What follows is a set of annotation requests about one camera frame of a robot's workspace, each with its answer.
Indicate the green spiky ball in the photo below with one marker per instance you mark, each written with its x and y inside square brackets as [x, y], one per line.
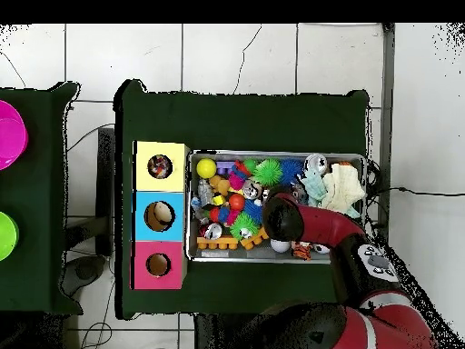
[268, 172]

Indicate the white colourful patterned cloth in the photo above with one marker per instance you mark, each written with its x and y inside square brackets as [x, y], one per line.
[160, 166]

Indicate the mint green cloth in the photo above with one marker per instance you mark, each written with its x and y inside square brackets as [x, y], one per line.
[314, 187]

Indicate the cream knitted cloth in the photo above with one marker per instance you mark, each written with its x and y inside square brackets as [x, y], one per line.
[343, 189]

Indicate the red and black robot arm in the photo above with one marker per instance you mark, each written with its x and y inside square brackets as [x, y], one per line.
[327, 225]

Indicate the silver mesh bin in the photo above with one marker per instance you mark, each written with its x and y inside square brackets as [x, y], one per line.
[218, 256]

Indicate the wooden box with three holes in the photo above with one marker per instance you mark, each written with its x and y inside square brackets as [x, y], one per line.
[160, 185]

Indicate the brown teddy plush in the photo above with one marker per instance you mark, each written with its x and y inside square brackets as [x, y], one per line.
[219, 185]

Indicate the green spiky toy with eyes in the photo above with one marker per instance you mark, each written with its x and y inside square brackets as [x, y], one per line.
[244, 225]

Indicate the yellow ball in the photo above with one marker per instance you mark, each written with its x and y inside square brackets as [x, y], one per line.
[206, 168]

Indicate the blue spiky ball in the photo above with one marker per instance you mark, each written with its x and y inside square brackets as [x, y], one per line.
[291, 171]

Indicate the white baseball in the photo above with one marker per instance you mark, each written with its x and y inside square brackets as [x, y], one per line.
[280, 245]

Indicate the dark green table cloth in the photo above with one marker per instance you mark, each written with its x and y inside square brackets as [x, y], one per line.
[36, 189]
[236, 120]

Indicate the tiger plush toy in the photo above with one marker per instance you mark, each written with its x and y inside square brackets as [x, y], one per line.
[301, 251]

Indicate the pink bowl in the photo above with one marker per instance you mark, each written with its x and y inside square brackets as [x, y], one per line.
[11, 136]

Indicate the green bowl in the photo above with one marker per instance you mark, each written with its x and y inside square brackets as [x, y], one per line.
[7, 236]

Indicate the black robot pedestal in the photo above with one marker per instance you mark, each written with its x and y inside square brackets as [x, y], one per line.
[218, 334]

